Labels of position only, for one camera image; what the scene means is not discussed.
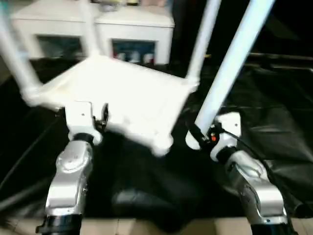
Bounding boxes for white plastic table top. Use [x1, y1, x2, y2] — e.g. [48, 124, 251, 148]
[22, 53, 201, 158]

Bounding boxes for white plastic table leg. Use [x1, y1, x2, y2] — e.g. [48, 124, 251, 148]
[80, 0, 101, 60]
[185, 0, 277, 150]
[0, 0, 43, 106]
[184, 0, 223, 86]

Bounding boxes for black work mat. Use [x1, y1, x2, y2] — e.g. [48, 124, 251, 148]
[0, 56, 313, 225]

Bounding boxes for white glass-door cabinet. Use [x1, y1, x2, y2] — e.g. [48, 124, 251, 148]
[11, 0, 176, 65]

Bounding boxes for black furniture unit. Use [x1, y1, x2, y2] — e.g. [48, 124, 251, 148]
[171, 0, 313, 61]

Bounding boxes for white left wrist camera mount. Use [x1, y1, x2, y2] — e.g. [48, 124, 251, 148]
[64, 101, 104, 145]

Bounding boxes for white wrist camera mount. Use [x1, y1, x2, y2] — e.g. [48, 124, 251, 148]
[209, 112, 243, 163]
[64, 101, 104, 145]

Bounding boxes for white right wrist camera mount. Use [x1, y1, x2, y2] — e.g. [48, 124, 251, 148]
[209, 112, 243, 163]

